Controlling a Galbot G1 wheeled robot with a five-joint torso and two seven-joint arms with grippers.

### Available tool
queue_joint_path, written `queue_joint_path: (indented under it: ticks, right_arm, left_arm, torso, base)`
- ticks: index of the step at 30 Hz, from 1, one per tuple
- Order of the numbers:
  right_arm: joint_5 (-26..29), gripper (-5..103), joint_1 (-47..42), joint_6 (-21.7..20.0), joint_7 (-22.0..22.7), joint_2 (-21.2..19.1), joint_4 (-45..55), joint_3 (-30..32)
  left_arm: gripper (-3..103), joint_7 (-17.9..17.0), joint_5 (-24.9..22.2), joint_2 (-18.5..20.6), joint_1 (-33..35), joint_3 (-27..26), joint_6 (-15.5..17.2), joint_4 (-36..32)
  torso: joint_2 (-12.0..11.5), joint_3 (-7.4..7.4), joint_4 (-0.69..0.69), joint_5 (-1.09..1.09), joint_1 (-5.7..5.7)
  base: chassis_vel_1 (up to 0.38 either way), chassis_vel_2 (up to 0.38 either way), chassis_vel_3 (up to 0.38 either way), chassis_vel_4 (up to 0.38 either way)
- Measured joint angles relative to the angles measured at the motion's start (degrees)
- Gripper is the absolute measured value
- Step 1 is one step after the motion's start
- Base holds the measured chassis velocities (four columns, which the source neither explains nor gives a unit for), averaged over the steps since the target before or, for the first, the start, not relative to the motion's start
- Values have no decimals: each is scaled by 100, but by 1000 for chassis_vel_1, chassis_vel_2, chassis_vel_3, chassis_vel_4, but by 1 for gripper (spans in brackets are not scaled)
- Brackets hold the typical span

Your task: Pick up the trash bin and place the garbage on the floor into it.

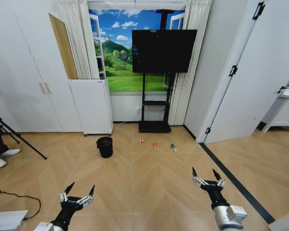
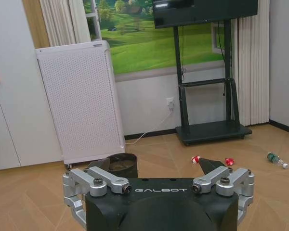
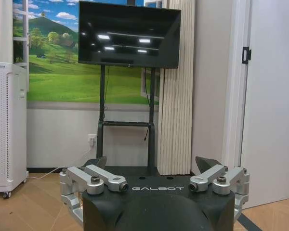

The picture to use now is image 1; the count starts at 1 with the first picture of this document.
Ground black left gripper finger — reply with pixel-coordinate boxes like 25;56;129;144
59;181;76;203
77;184;96;208

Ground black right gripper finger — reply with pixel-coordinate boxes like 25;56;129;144
191;167;207;190
212;168;226;189

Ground black round trash bin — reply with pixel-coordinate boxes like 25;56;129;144
96;136;114;159

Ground black television floor stand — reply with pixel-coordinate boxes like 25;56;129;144
138;9;172;133

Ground white flat box device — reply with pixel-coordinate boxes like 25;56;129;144
0;210;29;231

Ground black tripod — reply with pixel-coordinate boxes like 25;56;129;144
0;111;48;160

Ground white pleated curtain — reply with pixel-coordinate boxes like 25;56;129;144
57;0;101;80
170;0;212;126

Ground white boxy wheeled appliance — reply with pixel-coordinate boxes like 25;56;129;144
67;78;115;137

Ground white bathroom cabinet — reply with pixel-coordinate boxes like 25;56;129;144
260;88;289;134

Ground white room door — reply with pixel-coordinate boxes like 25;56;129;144
202;0;289;145

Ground white wardrobe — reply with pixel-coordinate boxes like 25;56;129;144
0;0;85;133

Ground black flat screen television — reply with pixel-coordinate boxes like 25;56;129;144
131;29;198;74

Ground landscape window poster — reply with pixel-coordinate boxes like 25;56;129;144
88;8;186;93

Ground light wooden board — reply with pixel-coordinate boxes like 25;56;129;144
48;13;79;80

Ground dark floor cable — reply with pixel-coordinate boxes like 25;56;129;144
0;189;42;219

